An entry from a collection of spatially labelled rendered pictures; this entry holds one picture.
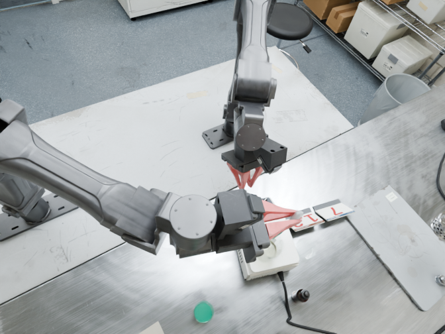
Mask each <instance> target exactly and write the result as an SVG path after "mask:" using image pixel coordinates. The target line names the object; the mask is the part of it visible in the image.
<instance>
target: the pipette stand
mask: <svg viewBox="0 0 445 334"><path fill-rule="evenodd" d="M139 334H164V332H163V331H162V328H161V326H160V324H159V322H158V321H157V322H156V323H155V324H153V325H151V326H150V327H149V328H147V329H145V330H144V331H142V332H141V333H139Z"/></svg>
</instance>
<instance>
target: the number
mask: <svg viewBox="0 0 445 334"><path fill-rule="evenodd" d="M349 211H352V210H351V209H350V208H348V207H346V206H345V205H343V204H340V205H336V206H334V207H329V208H327V209H323V210H320V211H318V212H319V213H320V214H321V215H323V216H324V217H326V218H327V219H328V218H331V217H334V216H337V215H341V214H343V213H347V212H349Z"/></svg>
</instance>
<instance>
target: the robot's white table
mask: <svg viewBox="0 0 445 334"><path fill-rule="evenodd" d="M267 49H268V55H269V57H270V63H272V78H274V79H277V89H276V93H275V98H274V99H272V100H271V103H270V107H265V109H264V112H263V114H264V122H263V126H264V130H265V132H266V134H268V138H269V139H272V140H274V141H275V142H278V143H279V144H282V145H283V146H286V147H287V159H286V162H288V161H290V160H292V159H294V158H296V157H298V156H300V155H302V154H304V153H306V152H308V151H310V150H312V149H314V148H316V147H318V146H320V145H322V144H324V143H326V142H328V141H330V140H332V139H334V138H336V137H338V136H340V135H342V134H344V133H346V132H348V131H350V130H352V129H353V128H354V127H353V126H352V125H351V124H350V122H349V121H348V120H347V119H346V118H345V117H344V116H343V115H342V114H341V113H340V112H339V111H338V110H337V109H336V108H335V107H334V106H333V105H332V104H331V103H330V101H329V100H328V99H327V98H326V97H325V96H324V95H323V94H322V93H321V92H320V91H319V90H318V89H317V88H316V87H315V86H314V85H313V84H312V83H311V82H310V81H309V80H308V79H307V78H306V77H305V76H304V75H303V74H302V73H301V72H300V71H299V70H298V69H297V68H296V67H295V66H294V65H293V64H292V63H291V62H290V61H289V60H288V58H287V57H286V56H285V55H284V54H283V53H282V52H281V51H280V50H279V49H278V48H277V47H276V46H273V47H270V48H267ZM235 60H236V59H233V60H229V61H227V62H223V63H221V64H217V65H214V66H211V67H208V68H205V69H202V70H199V71H196V72H192V73H190V74H186V75H184V76H180V77H177V78H174V79H171V80H168V81H165V82H162V83H158V84H156V85H152V86H149V87H145V88H143V89H139V90H136V91H133V92H130V93H127V94H124V95H120V96H118V97H114V98H112V99H108V100H106V101H102V102H99V103H96V104H93V105H90V106H87V107H83V108H81V109H77V110H75V111H71V112H69V113H64V114H62V115H58V116H56V117H53V118H50V119H47V120H43V121H40V122H37V123H34V124H31V125H29V127H30V128H31V129H32V130H33V131H34V132H35V133H36V134H37V135H38V136H40V137H41V138H42V139H43V140H45V141H46V142H47V143H49V144H50V145H52V146H53V147H54V148H57V149H58V150H59V151H61V152H63V153H64V154H67V155H68V156H70V157H72V158H73V159H75V160H77V161H78V162H81V163H82V164H84V165H86V166H87V167H89V168H91V169H93V170H94V171H96V172H98V173H100V174H102V175H105V176H107V177H110V178H112V179H114V180H118V181H120V182H124V183H129V184H130V185H132V186H134V187H136V188H137V187H138V186H139V185H140V186H142V187H143V188H146V189H147V190H149V191H150V189H151V188H156V189H159V190H162V191H163V192H166V193H168V192H173V193H175V194H177V195H180V196H182V197H183V196H185V195H191V194H195V195H201V196H203V197H205V198H207V199H208V200H209V201H210V200H212V199H214V198H216V196H217V193H218V192H225V191H230V190H232V189H234V188H236V187H238V184H237V183H236V180H235V177H234V176H233V174H232V172H231V171H230V169H229V167H228V166H227V164H226V162H225V161H224V160H222V159H221V154H222V153H224V152H227V151H230V150H233V149H234V141H232V142H230V143H228V144H225V145H223V146H220V147H218V148H216V149H214V150H212V149H210V148H209V146H208V144H207V143H206V142H205V140H204V138H203V137H202V132H203V131H206V130H209V129H211V128H213V127H216V126H218V125H221V124H223V123H224V120H225V119H223V107H224V104H226V103H227V97H228V91H229V89H230V86H231V83H232V79H233V75H234V65H235ZM109 230H110V229H108V228H106V227H104V226H102V225H100V224H99V222H98V221H97V220H96V219H94V218H93V217H92V216H90V214H88V213H87V212H85V211H84V210H83V209H81V208H78V209H75V210H73V211H71V212H69V213H67V214H64V215H62V216H59V217H57V218H55V219H53V220H51V221H48V222H46V223H43V224H41V225H39V226H37V227H34V228H32V229H29V230H28V231H25V232H23V233H21V234H18V235H16V236H14V237H11V238H9V239H7V240H5V241H2V242H0V305H2V304H4V303H6V302H8V301H10V300H12V299H14V298H16V297H18V296H20V295H22V294H24V293H26V292H28V291H30V290H32V289H34V288H36V287H38V286H40V285H42V284H44V283H46V282H48V281H50V280H52V279H54V278H56V277H58V276H60V275H62V274H64V273H66V272H68V271H70V270H72V269H74V268H76V267H78V266H80V265H82V264H84V263H86V262H88V261H90V260H92V259H94V258H96V257H98V256H100V255H102V254H104V253H106V252H108V251H110V250H112V249H114V248H116V247H118V246H120V245H122V244H124V243H125V241H124V240H122V239H121V237H120V236H118V235H116V234H114V233H112V232H110V231H109Z"/></svg>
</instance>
